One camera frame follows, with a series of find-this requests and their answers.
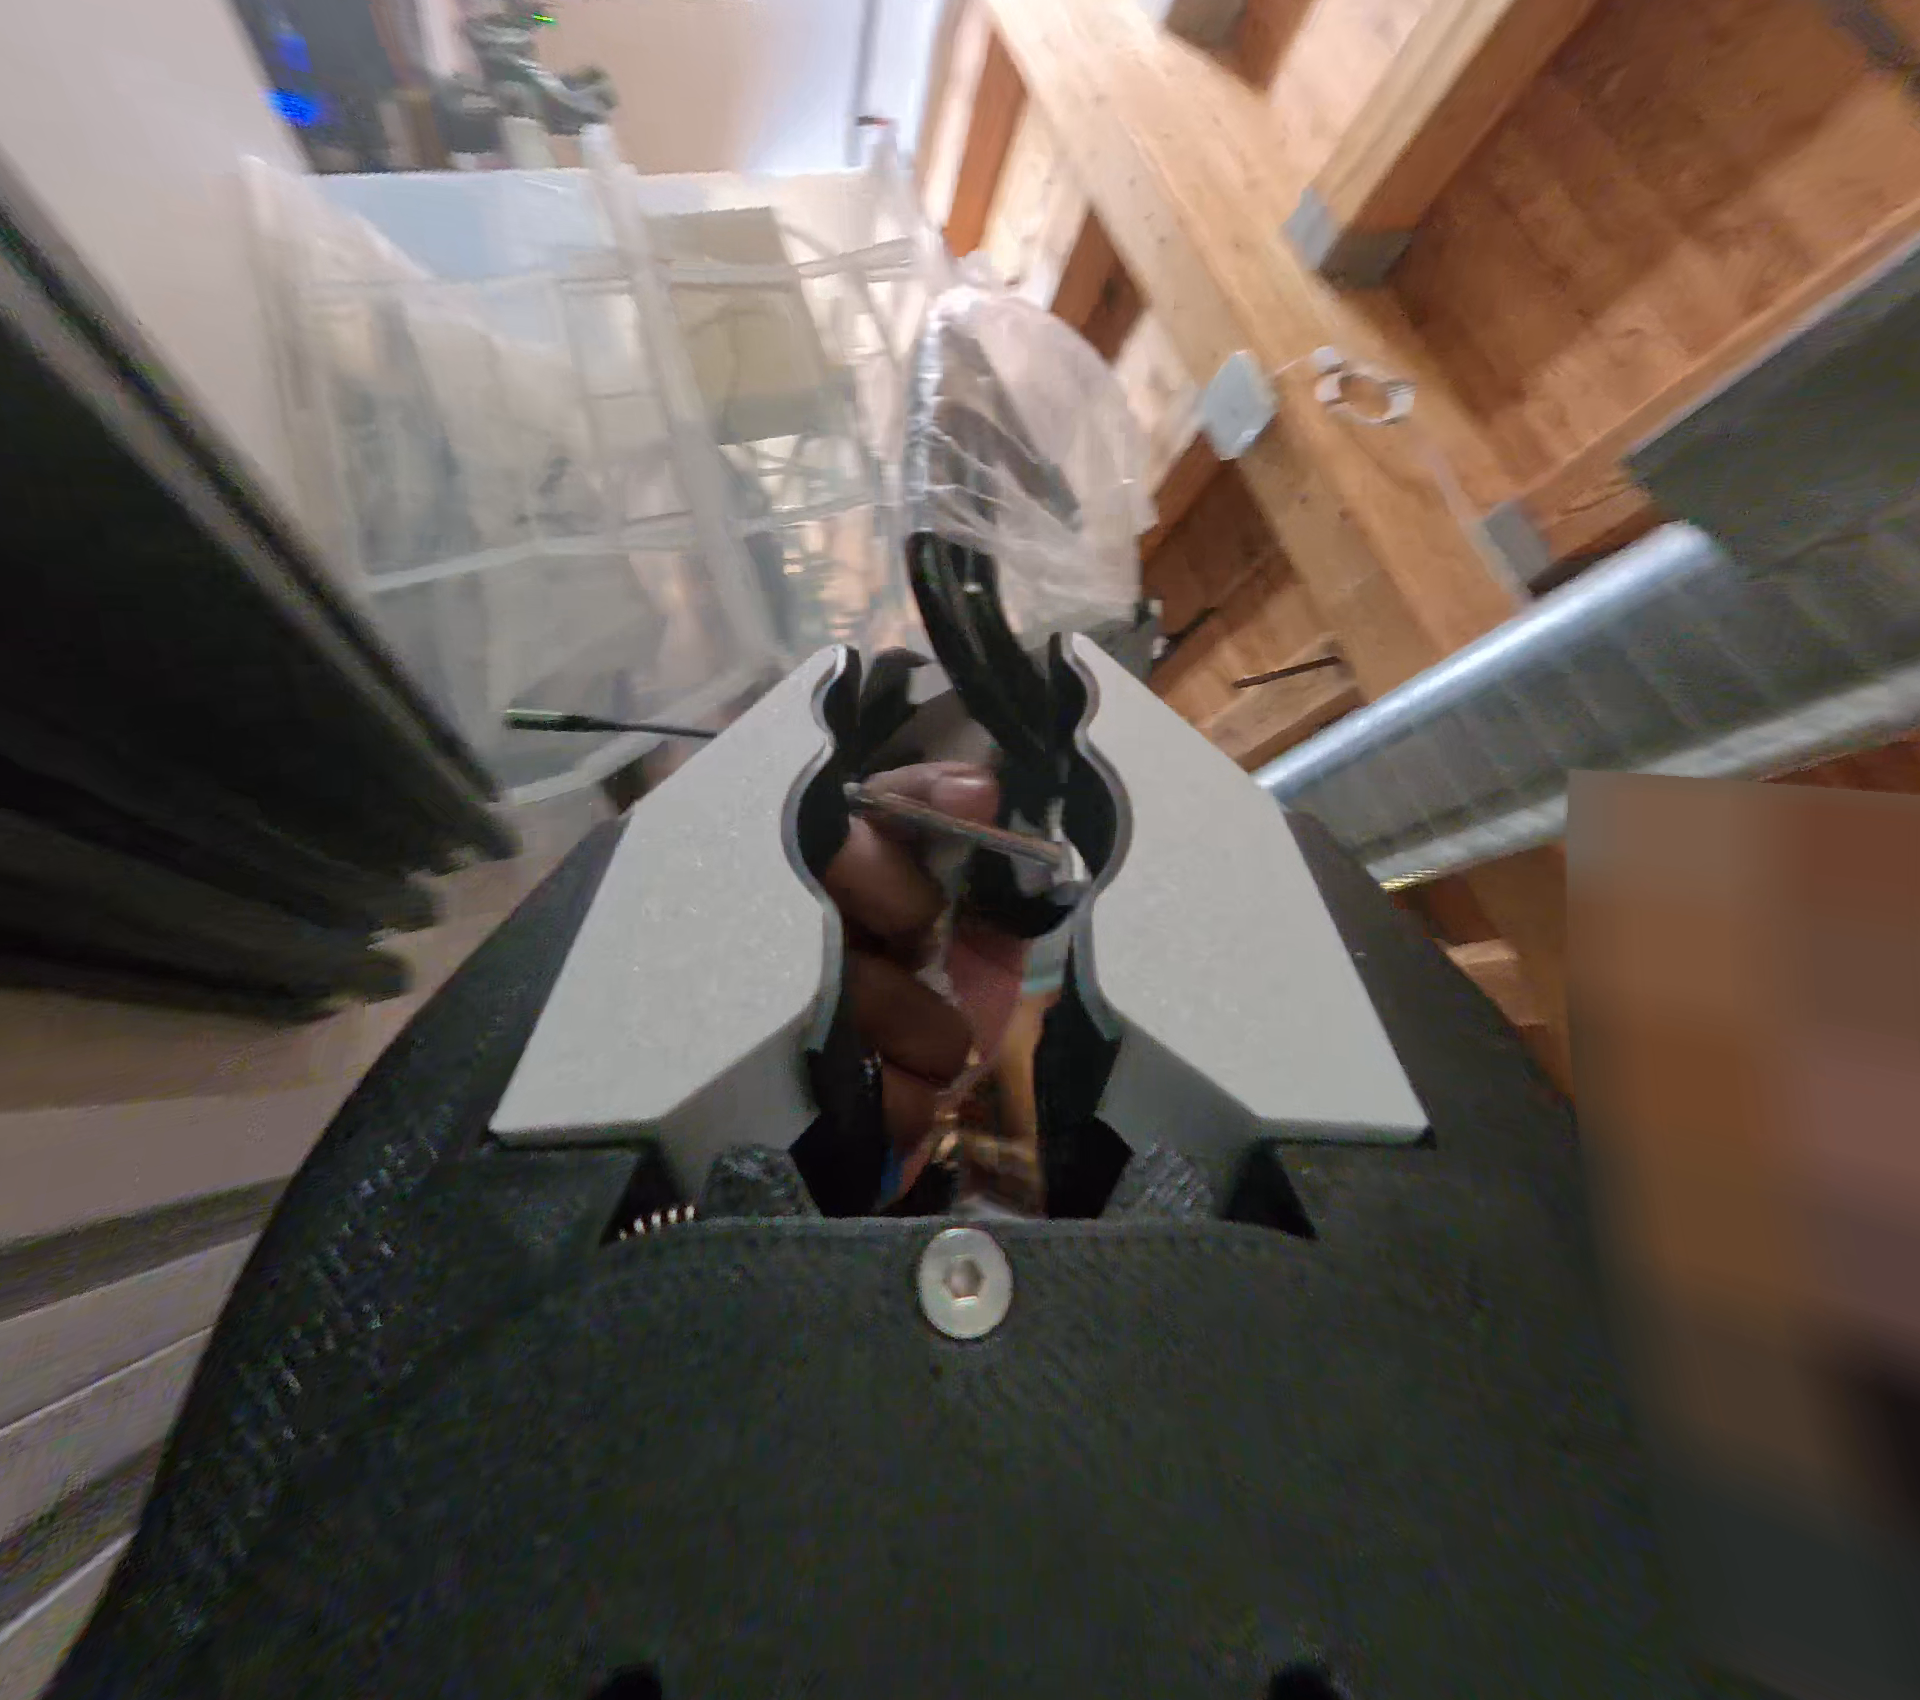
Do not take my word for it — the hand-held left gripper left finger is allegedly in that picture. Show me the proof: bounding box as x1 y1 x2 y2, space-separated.
488 641 887 1214

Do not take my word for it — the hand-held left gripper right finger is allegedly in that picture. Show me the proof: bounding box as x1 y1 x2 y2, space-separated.
1031 636 1428 1214

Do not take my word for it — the black C-clamp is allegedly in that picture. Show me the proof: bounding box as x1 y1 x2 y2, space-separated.
845 526 1096 943

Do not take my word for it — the clear plastic clamp wrapper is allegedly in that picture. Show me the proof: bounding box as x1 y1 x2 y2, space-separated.
897 284 1159 629

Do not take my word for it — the grey desk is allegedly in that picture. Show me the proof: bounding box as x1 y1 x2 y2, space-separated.
0 0 519 1028

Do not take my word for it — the person's right hand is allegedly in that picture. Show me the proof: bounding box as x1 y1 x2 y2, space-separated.
822 763 1053 1184

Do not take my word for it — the white ceiling access point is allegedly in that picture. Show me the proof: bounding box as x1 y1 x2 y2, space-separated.
1199 352 1280 460

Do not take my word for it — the clear plastic storage bin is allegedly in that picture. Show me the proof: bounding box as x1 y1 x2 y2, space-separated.
247 131 961 800

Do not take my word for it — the grey aluminium extrusion beam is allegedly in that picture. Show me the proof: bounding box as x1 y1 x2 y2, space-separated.
0 966 631 1700

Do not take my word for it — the white coiled cable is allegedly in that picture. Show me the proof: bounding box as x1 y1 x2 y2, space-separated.
1311 348 1418 429

